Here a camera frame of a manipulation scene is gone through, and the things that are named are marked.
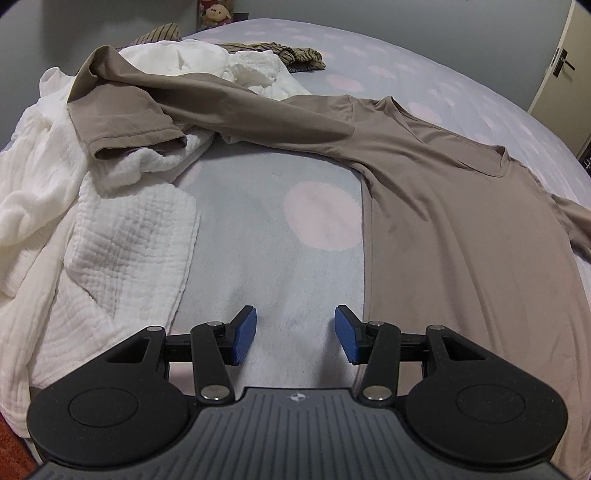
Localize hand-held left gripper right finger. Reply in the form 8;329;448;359
334;305;481;407

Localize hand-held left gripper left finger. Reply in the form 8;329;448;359
111;305;258;407

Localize taupe t-shirt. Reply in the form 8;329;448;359
67;45;591;480

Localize bed with pink-dotted sheet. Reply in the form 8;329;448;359
0;17;591;480

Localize white muslin blanket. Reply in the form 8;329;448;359
0;39;312;437

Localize white smooth garment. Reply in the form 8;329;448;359
0;67;93;296

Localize brown striped garment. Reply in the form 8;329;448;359
115;23;327;73

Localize cream door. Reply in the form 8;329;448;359
526;0;591;162

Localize clear tube of plush toys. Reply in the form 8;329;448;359
198;0;237;31

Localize black door handle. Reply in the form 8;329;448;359
551;48;576;77

